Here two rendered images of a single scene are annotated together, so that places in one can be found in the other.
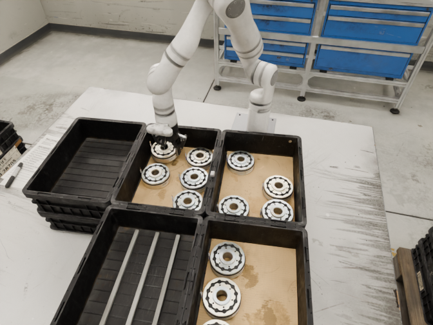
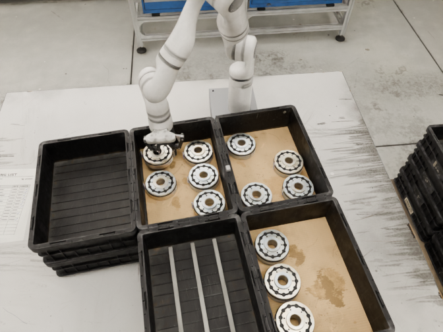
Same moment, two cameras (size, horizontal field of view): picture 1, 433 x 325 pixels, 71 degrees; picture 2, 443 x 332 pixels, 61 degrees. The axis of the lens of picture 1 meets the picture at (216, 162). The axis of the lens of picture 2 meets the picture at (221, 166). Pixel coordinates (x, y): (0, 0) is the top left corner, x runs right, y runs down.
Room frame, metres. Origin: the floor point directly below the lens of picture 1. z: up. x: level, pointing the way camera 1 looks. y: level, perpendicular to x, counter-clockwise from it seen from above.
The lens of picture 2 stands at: (0.03, 0.28, 1.89)
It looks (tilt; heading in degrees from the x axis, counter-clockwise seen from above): 54 degrees down; 339
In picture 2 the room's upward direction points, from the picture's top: straight up
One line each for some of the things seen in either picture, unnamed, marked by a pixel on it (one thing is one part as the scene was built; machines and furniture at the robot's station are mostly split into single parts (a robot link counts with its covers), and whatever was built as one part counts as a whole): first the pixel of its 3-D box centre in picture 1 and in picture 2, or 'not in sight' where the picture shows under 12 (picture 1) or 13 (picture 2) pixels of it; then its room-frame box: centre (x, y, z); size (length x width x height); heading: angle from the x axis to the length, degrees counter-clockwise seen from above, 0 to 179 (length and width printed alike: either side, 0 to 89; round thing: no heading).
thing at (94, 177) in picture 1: (95, 166); (89, 193); (0.78, 0.45, 0.87); 0.40 x 0.30 x 0.11; 171
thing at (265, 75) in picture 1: (262, 84); (242, 57); (1.04, -0.19, 1.04); 0.09 x 0.09 x 0.17; 55
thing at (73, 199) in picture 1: (91, 156); (84, 184); (0.78, 0.45, 0.92); 0.40 x 0.30 x 0.02; 171
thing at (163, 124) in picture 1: (163, 118); (159, 123); (0.83, 0.18, 1.05); 0.11 x 0.09 x 0.06; 164
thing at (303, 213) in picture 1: (258, 173); (269, 154); (0.69, -0.14, 0.92); 0.40 x 0.30 x 0.02; 171
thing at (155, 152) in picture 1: (163, 148); (157, 152); (0.86, 0.20, 0.88); 0.10 x 0.10 x 0.01
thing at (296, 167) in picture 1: (256, 182); (267, 163); (0.69, -0.14, 0.87); 0.40 x 0.30 x 0.11; 171
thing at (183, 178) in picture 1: (194, 177); (203, 176); (0.72, 0.08, 0.86); 0.10 x 0.10 x 0.01
